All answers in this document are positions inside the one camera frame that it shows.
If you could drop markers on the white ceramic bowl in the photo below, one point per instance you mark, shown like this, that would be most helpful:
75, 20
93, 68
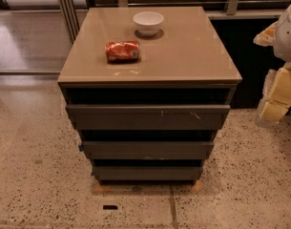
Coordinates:
148, 23

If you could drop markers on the crushed orange soda can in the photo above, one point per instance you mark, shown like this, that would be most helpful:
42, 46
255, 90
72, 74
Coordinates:
122, 51

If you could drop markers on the grey drawer cabinet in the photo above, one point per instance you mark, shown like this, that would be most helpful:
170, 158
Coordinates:
185, 63

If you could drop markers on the grey top drawer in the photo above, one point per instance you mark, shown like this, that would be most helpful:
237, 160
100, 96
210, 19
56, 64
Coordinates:
148, 117

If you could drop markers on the black floor outlet plate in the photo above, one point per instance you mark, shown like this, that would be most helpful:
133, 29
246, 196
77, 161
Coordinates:
110, 207

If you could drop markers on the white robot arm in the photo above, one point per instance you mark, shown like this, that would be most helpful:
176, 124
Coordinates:
277, 35

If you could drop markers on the grey middle drawer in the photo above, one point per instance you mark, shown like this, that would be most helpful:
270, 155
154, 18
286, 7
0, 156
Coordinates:
148, 150

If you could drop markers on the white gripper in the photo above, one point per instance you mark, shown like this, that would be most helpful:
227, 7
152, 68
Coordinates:
287, 37

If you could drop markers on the grey bottom drawer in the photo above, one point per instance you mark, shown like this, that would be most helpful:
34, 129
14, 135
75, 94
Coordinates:
147, 173

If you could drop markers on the grey drawer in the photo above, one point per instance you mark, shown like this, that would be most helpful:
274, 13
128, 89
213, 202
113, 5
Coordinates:
148, 150
147, 173
148, 117

